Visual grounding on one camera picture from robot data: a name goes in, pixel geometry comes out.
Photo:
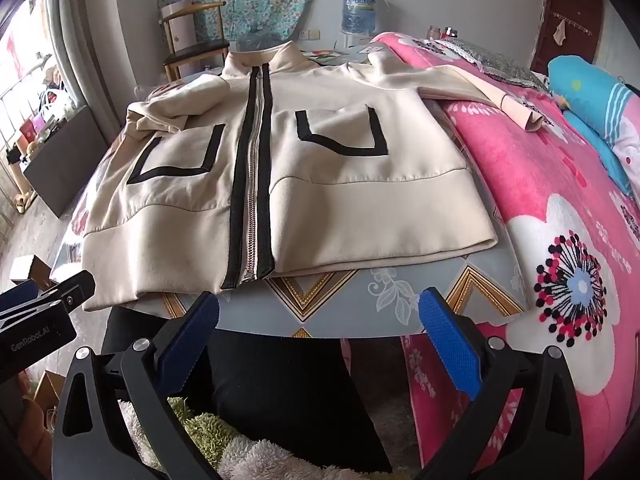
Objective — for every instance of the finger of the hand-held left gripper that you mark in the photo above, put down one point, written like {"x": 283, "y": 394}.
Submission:
{"x": 75, "y": 290}
{"x": 17, "y": 297}

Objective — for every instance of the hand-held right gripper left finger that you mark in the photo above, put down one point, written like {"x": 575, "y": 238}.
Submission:
{"x": 192, "y": 335}

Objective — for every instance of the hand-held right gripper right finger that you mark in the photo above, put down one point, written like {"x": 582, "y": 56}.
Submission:
{"x": 450, "y": 340}

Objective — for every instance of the cream zip jacket black trim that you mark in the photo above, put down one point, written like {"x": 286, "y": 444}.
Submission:
{"x": 350, "y": 185}

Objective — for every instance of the brown cardboard box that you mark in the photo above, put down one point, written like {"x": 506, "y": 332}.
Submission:
{"x": 32, "y": 270}

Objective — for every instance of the open tan cardboard box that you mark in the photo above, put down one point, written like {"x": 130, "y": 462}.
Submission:
{"x": 47, "y": 390}

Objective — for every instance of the person's black pants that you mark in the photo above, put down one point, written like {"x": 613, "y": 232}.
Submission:
{"x": 280, "y": 385}

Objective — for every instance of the patterned grey tablecloth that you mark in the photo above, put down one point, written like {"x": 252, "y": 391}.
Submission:
{"x": 350, "y": 295}

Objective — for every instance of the fluffy green white robe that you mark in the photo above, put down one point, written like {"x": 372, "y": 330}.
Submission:
{"x": 240, "y": 440}

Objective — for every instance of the pink floral blanket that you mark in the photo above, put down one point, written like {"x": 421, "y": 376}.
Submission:
{"x": 525, "y": 170}

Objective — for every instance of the grey curtain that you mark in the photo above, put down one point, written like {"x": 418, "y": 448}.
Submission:
{"x": 80, "y": 60}

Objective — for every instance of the wooden chair dark seat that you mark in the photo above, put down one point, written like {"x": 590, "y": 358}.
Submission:
{"x": 195, "y": 52}

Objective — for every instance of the silver sequin cloth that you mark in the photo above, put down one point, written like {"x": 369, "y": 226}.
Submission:
{"x": 500, "y": 62}

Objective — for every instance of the blue pillow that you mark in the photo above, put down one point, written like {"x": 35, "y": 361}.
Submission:
{"x": 590, "y": 85}

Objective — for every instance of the glass jar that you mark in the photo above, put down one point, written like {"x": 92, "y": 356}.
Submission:
{"x": 433, "y": 33}

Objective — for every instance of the white water dispenser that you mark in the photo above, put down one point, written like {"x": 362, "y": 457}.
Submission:
{"x": 357, "y": 40}

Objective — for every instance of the cloth hanging on door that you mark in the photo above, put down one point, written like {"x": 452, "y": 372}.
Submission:
{"x": 561, "y": 34}

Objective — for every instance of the blue water dispenser bottle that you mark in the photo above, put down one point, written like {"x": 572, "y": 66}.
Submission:
{"x": 358, "y": 10}

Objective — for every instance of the brown door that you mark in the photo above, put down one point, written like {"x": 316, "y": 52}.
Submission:
{"x": 575, "y": 0}

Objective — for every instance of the white wall socket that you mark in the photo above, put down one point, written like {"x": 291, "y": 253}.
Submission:
{"x": 309, "y": 35}

